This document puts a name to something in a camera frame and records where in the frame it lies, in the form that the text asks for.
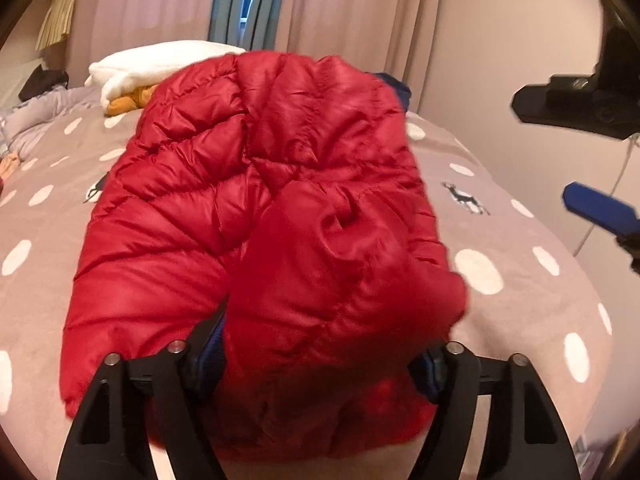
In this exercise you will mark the grey quilt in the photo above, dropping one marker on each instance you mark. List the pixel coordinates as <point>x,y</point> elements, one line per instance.
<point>45,107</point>

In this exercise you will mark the navy blue garment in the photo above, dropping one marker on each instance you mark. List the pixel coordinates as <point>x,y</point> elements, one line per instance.
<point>397,89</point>

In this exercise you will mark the red puffer jacket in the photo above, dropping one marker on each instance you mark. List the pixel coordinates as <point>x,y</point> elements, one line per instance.
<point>275,185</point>

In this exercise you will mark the white fleece garment orange lining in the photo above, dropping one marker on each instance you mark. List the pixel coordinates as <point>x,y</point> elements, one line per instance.
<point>150,62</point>

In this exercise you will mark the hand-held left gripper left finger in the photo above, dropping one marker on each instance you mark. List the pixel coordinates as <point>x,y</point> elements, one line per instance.
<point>212,355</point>

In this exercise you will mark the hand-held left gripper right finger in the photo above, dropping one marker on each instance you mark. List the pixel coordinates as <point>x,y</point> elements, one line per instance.
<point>427,375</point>

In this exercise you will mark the yellow cloth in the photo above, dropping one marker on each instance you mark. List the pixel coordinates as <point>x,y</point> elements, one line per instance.
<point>57,15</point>

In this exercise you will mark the blue curtain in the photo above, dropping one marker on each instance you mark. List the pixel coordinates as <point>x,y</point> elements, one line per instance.
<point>225,10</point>

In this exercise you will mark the dark garment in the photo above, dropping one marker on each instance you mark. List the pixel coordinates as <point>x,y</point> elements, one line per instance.
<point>45,82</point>

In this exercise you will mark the pink polka dot blanket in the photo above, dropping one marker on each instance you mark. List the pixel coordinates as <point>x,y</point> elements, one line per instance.
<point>500,310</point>

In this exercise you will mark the pink curtain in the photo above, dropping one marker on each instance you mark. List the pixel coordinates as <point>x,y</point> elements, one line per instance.
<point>145,10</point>
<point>350,15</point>

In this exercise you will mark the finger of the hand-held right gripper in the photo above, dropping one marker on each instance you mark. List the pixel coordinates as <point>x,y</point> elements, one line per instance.
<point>595,207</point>
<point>550,100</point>

